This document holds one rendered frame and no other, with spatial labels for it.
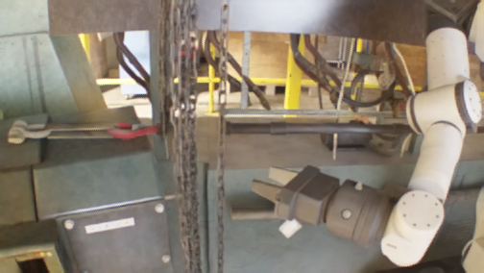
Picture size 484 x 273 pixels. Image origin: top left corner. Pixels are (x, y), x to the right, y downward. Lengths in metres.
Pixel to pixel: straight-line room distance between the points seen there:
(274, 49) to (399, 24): 2.83
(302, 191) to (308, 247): 0.89
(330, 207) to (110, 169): 0.40
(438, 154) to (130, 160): 0.55
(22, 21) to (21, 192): 0.69
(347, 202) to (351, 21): 0.73
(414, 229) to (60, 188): 0.58
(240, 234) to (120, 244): 0.66
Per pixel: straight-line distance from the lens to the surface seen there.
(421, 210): 0.45
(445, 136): 0.58
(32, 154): 0.69
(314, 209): 0.48
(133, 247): 0.68
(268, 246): 1.31
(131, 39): 3.65
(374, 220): 0.46
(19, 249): 0.60
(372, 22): 1.12
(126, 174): 0.64
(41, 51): 1.18
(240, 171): 1.09
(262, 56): 3.88
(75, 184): 0.64
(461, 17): 0.77
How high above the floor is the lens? 1.13
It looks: 24 degrees down
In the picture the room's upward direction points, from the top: 3 degrees clockwise
